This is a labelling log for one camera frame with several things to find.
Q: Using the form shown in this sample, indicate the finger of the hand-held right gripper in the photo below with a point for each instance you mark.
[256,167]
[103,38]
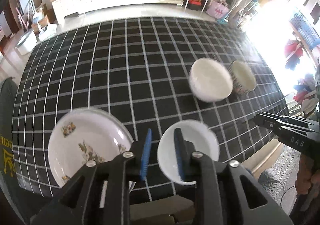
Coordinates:
[275,120]
[295,140]

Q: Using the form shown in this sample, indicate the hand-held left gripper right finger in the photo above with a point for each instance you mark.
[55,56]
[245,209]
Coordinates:
[178,155]

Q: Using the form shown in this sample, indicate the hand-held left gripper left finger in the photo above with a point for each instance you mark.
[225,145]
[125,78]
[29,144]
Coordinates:
[145,155]

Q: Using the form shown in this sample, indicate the small white plate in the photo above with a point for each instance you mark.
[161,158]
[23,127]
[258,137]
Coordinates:
[197,140]

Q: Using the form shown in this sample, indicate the patterned white cup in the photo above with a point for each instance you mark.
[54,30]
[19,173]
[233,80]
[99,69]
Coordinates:
[243,74]

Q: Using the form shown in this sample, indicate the brown print white plate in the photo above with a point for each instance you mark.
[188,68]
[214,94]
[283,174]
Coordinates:
[75,150]

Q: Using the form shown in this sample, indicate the cream white bowl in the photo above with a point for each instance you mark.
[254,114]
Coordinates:
[212,77]

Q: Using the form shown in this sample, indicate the person's right hand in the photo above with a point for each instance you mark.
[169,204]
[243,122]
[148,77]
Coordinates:
[305,172]

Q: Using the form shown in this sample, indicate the grey quilted cushion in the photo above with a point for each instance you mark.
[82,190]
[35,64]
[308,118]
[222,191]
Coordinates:
[277,180]

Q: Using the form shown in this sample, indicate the drying rack with clothes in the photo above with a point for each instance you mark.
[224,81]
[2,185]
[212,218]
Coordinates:
[295,52]

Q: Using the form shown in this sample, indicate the blue plastic basket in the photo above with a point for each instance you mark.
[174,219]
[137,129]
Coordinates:
[305,28]

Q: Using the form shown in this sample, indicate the black checkered tablecloth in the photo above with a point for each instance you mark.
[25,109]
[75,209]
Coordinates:
[100,64]

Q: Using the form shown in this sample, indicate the pink bag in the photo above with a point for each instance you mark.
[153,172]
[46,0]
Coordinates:
[217,9]

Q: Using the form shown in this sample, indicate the grey cushion with yellow print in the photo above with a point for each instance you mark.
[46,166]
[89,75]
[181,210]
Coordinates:
[7,115]

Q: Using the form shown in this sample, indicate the white dustpan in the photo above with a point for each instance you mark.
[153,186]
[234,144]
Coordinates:
[47,31]

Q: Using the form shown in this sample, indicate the white mop bucket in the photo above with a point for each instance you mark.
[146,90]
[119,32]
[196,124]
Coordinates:
[26,42]

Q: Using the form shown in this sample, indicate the round brown wall decoration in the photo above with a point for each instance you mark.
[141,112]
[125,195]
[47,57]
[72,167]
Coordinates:
[37,1]

